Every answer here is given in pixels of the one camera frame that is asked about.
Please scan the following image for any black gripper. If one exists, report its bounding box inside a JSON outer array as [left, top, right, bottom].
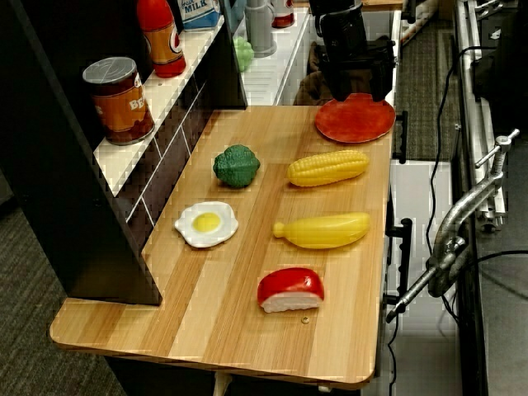
[[319, 7, 396, 103]]

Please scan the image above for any yellow toy corn cob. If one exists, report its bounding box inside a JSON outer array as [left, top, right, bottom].
[[286, 149, 370, 187]]

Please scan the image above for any red round plate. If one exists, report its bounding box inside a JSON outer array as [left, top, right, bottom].
[[314, 92, 397, 144]]

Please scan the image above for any brown cloth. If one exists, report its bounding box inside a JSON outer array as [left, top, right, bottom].
[[293, 40, 336, 106]]

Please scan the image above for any white toy kitchen counter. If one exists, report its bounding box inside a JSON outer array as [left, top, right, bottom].
[[238, 7, 311, 106]]

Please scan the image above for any red white toy can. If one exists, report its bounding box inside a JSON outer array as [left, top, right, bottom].
[[271, 0, 296, 29]]

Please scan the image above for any grey toy cup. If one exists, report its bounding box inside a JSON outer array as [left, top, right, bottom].
[[244, 0, 278, 58]]

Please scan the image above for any white cabinet front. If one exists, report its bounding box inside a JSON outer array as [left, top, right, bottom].
[[386, 159, 460, 396]]

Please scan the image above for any light green toy vegetable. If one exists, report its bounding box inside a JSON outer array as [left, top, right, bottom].
[[233, 35, 256, 73]]

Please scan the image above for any yellow toy banana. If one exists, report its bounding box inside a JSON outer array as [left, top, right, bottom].
[[272, 211, 371, 250]]

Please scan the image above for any green toy broccoli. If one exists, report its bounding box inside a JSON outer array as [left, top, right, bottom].
[[212, 144, 262, 189]]

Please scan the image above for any grey metal c-clamp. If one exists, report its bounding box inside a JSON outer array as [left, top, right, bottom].
[[385, 128, 521, 323]]

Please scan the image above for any blue white milk carton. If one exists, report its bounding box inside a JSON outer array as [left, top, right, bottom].
[[177, 0, 222, 32]]

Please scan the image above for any white toy fried egg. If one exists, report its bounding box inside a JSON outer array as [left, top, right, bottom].
[[174, 200, 240, 248]]

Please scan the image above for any red toy tuna sushi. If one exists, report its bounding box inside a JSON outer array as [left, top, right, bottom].
[[257, 266, 325, 314]]

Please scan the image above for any red orange toy bottle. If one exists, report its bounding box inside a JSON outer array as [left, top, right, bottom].
[[136, 0, 186, 78]]

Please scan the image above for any brown toy beans can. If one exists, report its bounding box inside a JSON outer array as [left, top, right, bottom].
[[82, 56, 156, 146]]

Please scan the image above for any black toy kitchen shelf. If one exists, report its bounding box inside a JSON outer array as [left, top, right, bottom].
[[0, 0, 248, 306]]

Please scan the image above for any short black drawer handle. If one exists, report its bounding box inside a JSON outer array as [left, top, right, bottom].
[[391, 110, 409, 164]]

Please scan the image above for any thin black cable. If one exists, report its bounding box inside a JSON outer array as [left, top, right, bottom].
[[424, 44, 496, 257]]

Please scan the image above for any aluminium frame rail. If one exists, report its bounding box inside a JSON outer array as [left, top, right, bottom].
[[453, 0, 509, 226]]

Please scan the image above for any long black drawer handle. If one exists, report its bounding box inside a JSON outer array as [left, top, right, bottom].
[[384, 218, 413, 306]]

